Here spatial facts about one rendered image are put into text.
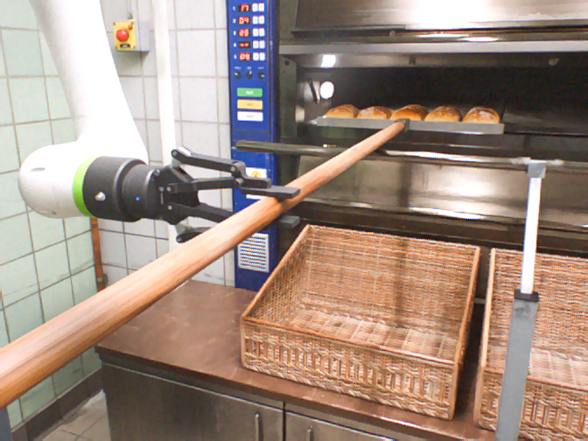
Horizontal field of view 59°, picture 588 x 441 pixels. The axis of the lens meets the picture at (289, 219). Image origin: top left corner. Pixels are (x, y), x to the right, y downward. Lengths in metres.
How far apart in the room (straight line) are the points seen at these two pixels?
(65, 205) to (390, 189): 1.09
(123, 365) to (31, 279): 0.62
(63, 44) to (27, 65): 1.15
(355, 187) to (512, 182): 0.46
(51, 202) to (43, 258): 1.33
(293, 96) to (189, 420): 1.02
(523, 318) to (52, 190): 0.84
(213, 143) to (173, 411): 0.88
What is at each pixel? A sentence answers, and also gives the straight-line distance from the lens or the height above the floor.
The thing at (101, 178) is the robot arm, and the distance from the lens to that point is 0.74.
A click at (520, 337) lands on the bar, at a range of 1.09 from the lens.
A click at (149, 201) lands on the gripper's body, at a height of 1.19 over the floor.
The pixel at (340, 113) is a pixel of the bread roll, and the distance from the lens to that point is 1.66.
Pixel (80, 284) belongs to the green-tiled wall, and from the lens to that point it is 2.29.
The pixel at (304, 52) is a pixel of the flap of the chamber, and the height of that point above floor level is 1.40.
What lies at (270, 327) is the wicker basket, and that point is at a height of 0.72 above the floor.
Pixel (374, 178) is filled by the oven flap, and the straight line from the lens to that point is 1.66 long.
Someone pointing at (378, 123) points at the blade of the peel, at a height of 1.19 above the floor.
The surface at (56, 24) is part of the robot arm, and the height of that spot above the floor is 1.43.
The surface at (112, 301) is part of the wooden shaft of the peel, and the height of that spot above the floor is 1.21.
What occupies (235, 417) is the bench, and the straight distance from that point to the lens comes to 1.49.
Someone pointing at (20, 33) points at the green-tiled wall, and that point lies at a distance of 2.04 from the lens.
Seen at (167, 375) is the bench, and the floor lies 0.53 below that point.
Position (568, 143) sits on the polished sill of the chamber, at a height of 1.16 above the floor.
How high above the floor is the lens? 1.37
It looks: 17 degrees down
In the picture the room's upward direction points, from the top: straight up
